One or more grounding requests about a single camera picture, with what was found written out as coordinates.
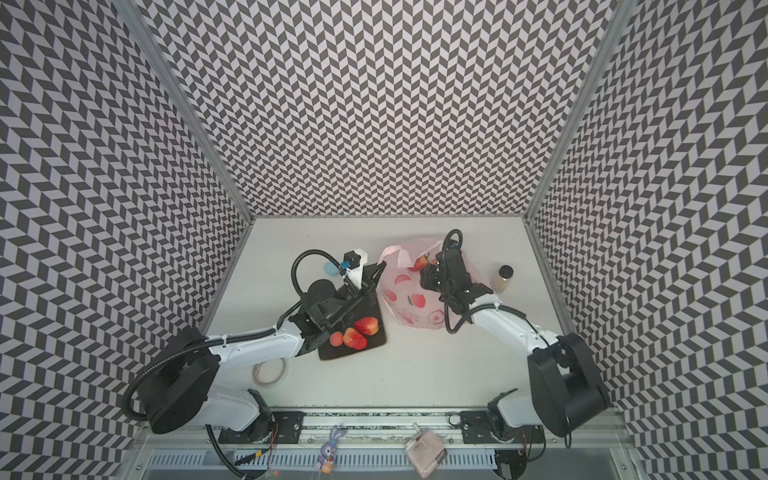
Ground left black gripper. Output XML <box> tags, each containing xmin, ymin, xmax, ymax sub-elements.
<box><xmin>325</xmin><ymin>260</ymin><xmax>388</xmax><ymax>329</ymax></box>

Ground pink plastic bag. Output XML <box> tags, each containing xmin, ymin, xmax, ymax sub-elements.
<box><xmin>377</xmin><ymin>238</ymin><xmax>490</xmax><ymax>333</ymax></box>

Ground red fake strawberry half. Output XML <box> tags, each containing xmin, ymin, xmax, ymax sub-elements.
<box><xmin>343</xmin><ymin>328</ymin><xmax>368</xmax><ymax>351</ymax></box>

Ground small red fake fruit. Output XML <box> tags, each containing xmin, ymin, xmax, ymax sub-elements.
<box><xmin>329</xmin><ymin>331</ymin><xmax>344</xmax><ymax>348</ymax></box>

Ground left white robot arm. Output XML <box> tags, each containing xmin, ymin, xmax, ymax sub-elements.
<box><xmin>119</xmin><ymin>249</ymin><xmax>387</xmax><ymax>434</ymax></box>

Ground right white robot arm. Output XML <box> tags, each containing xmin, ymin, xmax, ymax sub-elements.
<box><xmin>420</xmin><ymin>229</ymin><xmax>611</xmax><ymax>440</ymax></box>

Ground fake fruits in bag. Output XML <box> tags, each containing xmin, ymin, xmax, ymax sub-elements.
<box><xmin>410</xmin><ymin>254</ymin><xmax>429</xmax><ymax>272</ymax></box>

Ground black square mat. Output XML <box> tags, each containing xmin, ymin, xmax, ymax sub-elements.
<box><xmin>318</xmin><ymin>301</ymin><xmax>387</xmax><ymax>361</ymax></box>

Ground light blue oval case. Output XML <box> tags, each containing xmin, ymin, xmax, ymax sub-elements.
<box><xmin>324</xmin><ymin>262</ymin><xmax>340</xmax><ymax>276</ymax></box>

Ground small jar black lid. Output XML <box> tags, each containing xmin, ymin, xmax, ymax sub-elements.
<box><xmin>491</xmin><ymin>264</ymin><xmax>515</xmax><ymax>294</ymax></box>

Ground clear tape roll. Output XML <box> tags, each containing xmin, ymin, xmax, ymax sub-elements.
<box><xmin>252</xmin><ymin>358</ymin><xmax>288</xmax><ymax>388</ymax></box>

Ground pink translucent box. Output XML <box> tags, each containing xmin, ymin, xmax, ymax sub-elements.
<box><xmin>405</xmin><ymin>429</ymin><xmax>447</xmax><ymax>479</ymax></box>

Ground purple bunny toy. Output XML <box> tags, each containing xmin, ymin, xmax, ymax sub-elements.
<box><xmin>315</xmin><ymin>425</ymin><xmax>347</xmax><ymax>474</ymax></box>

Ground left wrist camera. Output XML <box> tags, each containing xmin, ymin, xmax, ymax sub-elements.
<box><xmin>341</xmin><ymin>249</ymin><xmax>368</xmax><ymax>290</ymax></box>

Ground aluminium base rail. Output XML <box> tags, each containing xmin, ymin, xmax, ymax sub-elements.
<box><xmin>131</xmin><ymin>407</ymin><xmax>631</xmax><ymax>451</ymax></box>

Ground aluminium corner post right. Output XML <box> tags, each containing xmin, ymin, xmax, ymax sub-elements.
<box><xmin>524</xmin><ymin>0</ymin><xmax>638</xmax><ymax>224</ymax></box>

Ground aluminium corner post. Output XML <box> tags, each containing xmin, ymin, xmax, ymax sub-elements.
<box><xmin>112</xmin><ymin>0</ymin><xmax>254</xmax><ymax>224</ymax></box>
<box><xmin>524</xmin><ymin>0</ymin><xmax>638</xmax><ymax>224</ymax></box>

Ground aluminium corner post left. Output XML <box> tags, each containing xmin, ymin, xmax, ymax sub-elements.
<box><xmin>112</xmin><ymin>0</ymin><xmax>254</xmax><ymax>224</ymax></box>

